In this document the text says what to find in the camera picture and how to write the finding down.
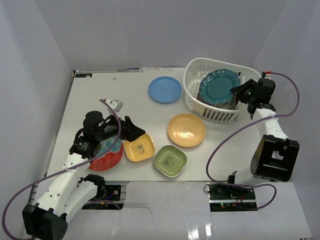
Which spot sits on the red teal flower plate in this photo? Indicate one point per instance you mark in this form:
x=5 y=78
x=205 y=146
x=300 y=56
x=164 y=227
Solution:
x=109 y=160

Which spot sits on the yellow square panda dish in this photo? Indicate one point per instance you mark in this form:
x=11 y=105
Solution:
x=139 y=150

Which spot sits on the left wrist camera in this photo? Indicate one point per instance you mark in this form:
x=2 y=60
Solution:
x=115 y=104

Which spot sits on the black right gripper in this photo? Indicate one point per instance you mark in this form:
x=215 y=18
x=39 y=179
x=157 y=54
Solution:
x=239 y=90

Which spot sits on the green square panda dish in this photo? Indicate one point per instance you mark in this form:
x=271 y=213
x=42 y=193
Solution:
x=170 y=161

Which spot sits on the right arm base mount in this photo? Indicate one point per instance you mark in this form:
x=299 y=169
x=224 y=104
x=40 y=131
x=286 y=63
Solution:
x=223 y=198

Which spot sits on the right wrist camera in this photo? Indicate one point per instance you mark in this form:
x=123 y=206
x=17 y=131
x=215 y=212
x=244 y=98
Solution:
x=266 y=74

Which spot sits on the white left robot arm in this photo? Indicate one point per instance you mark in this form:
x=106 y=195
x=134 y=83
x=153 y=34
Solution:
x=48 y=218

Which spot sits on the light blue round plate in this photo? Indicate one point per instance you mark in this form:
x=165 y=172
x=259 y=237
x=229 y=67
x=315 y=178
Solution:
x=165 y=89

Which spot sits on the orange round plate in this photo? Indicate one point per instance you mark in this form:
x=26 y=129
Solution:
x=186 y=130

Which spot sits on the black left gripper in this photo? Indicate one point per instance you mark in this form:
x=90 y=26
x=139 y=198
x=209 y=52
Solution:
x=127 y=128

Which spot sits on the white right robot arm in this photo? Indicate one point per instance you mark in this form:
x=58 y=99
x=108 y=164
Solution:
x=276 y=154

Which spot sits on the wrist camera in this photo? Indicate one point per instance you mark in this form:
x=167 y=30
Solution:
x=266 y=74
x=115 y=104

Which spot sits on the black label sticker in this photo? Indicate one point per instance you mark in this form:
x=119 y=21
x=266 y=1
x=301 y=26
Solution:
x=83 y=75

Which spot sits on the paper sheets behind table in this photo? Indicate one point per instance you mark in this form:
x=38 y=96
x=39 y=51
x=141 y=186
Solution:
x=161 y=69

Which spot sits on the grey reindeer plate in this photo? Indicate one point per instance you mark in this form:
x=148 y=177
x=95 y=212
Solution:
x=229 y=105

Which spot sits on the teal scalloped plate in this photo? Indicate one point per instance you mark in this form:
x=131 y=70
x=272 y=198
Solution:
x=215 y=87

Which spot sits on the white plastic dish bin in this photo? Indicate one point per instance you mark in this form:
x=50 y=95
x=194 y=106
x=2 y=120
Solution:
x=194 y=73

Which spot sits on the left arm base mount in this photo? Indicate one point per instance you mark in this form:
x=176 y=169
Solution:
x=111 y=198

